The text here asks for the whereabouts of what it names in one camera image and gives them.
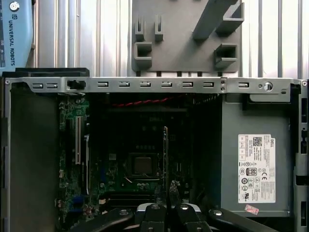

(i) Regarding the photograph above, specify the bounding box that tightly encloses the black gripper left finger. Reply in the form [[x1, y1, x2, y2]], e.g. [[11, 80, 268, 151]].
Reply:
[[69, 185, 168, 232]]

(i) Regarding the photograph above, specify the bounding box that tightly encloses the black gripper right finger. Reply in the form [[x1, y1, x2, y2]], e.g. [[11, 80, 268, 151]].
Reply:
[[169, 180, 275, 232]]

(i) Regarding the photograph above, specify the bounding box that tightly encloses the dark RAM stick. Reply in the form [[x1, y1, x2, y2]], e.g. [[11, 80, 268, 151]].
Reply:
[[162, 125, 170, 208]]

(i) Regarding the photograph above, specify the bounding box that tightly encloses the black RAM slot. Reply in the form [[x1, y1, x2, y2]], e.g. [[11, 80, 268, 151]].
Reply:
[[101, 190, 157, 206]]

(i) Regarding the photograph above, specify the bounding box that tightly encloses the silver CPU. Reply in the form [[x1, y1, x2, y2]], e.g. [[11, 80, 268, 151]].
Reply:
[[134, 157, 152, 174]]

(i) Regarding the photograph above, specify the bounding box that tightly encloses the CPU socket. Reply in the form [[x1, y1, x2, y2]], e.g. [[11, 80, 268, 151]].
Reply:
[[127, 152, 161, 181]]

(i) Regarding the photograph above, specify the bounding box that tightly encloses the gray power supply unit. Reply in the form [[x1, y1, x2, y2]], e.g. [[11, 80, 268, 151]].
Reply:
[[221, 94, 296, 218]]

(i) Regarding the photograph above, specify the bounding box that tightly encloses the black open PC case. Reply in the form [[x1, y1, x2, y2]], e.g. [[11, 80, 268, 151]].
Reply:
[[0, 67, 309, 232]]

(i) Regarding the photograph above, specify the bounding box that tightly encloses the green motherboard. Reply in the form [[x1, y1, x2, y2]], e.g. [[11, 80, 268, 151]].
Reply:
[[57, 96, 223, 232]]

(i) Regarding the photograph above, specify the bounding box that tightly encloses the gray parts rack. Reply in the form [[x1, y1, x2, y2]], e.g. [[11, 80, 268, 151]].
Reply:
[[131, 0, 245, 73]]

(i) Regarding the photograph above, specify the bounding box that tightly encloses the red black twisted wire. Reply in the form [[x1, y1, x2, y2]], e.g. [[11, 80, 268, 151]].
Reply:
[[112, 95, 186, 108]]

